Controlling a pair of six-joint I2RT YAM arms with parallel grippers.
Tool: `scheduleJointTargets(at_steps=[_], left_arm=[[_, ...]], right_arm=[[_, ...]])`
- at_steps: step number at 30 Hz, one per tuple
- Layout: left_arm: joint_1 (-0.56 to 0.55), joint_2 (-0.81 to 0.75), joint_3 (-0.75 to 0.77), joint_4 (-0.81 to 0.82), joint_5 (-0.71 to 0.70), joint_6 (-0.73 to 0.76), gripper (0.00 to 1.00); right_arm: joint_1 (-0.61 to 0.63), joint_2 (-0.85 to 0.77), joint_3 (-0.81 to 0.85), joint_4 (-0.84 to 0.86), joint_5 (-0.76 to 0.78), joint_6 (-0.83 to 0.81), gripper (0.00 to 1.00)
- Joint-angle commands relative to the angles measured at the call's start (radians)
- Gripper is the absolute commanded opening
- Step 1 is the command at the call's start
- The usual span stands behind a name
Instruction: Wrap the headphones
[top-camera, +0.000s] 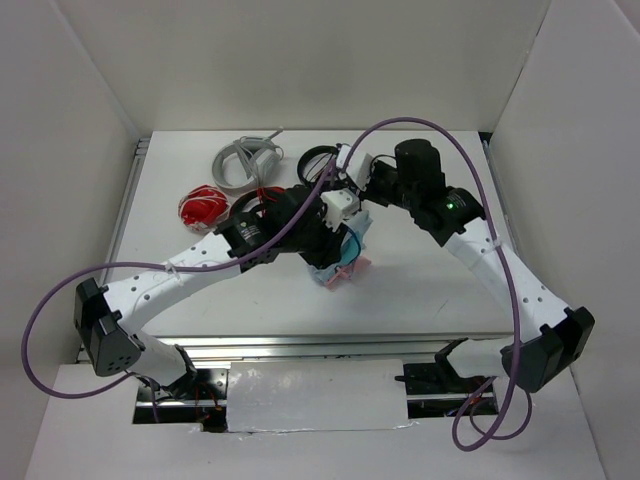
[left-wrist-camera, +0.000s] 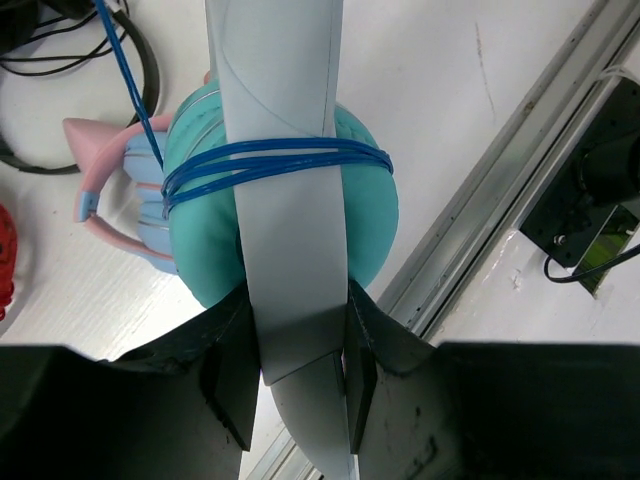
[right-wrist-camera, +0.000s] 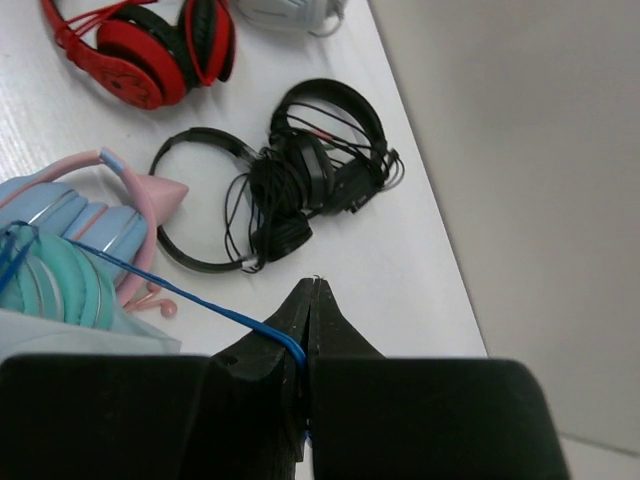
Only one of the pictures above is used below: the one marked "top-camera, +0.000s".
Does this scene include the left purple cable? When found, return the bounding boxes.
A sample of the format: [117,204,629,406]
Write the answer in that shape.
[20,164,346,399]

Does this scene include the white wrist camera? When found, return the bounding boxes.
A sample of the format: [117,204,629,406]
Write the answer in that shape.
[334,144,373,194]
[320,189,360,231]

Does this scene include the aluminium rail frame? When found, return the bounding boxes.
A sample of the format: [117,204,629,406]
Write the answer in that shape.
[74,333,501,401]

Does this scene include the blue pink cat headphones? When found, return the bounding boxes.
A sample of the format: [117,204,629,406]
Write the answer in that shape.
[308,256,371,291]

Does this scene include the teal cat ear headphones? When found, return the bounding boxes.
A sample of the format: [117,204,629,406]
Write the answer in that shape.
[338,210,372,265]

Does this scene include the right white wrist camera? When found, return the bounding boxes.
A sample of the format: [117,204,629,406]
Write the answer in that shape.
[334,144,373,194]

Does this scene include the white foil covered plate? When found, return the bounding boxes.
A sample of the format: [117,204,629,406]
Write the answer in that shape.
[226,359,409,433]

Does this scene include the blue headphone cable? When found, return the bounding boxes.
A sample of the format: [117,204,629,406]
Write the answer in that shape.
[347,227,366,261]

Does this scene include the black headphones upper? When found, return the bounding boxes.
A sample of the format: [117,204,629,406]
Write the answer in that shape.
[296,143,344,188]

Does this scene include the purple cable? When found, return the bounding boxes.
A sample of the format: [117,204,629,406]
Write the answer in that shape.
[344,117,533,452]
[20,164,346,399]

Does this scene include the white grey headphones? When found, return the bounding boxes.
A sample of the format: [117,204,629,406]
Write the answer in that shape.
[211,128,284,196]

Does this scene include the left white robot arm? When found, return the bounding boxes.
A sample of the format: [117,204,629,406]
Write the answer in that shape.
[74,185,359,399]

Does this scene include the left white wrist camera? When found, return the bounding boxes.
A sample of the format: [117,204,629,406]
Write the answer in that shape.
[320,189,360,231]

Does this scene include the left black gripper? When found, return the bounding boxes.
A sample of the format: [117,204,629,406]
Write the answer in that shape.
[280,205,347,268]

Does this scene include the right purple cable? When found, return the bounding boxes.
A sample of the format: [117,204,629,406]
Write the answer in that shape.
[344,117,533,452]

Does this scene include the red black headphones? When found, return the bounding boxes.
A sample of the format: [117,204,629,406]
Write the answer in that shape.
[229,186,285,215]

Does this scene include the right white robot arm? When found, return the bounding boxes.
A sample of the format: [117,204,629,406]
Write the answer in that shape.
[364,139,595,393]

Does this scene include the folded red headphones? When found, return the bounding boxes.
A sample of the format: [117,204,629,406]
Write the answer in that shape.
[178,184,230,233]

